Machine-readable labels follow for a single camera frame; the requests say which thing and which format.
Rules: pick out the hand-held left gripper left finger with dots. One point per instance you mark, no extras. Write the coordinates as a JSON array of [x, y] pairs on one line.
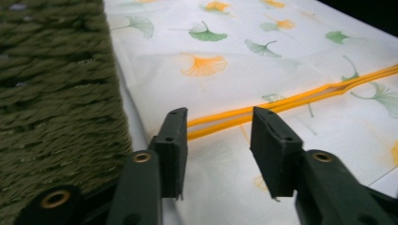
[[172, 156]]

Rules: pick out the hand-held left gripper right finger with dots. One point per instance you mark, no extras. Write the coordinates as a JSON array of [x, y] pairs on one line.
[[275, 156]]

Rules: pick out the leaf-print mesh laundry bag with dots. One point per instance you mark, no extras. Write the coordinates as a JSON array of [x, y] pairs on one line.
[[237, 62]]

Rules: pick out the green woven basket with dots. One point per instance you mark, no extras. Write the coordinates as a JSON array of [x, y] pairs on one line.
[[56, 93]]

